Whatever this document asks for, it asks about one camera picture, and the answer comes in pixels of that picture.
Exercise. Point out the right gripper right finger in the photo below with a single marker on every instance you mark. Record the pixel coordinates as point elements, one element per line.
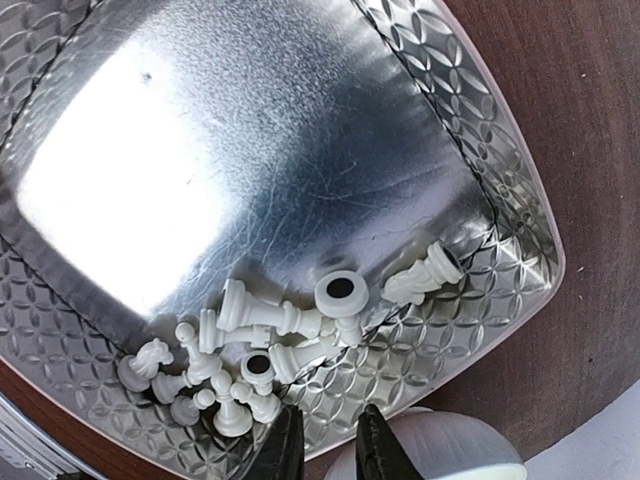
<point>379,455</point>

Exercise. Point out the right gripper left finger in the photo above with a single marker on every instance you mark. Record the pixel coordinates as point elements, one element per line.
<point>281,456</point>

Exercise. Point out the white chess piece pile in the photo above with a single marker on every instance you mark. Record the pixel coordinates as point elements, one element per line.
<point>238,352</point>

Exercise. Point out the white ceramic bowl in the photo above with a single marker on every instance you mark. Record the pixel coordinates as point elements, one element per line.
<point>445,445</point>

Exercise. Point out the pink plastic basket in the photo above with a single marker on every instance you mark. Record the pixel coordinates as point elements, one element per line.
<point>151,150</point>

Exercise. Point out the front aluminium rail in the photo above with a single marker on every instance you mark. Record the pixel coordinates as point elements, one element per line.
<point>27,448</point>

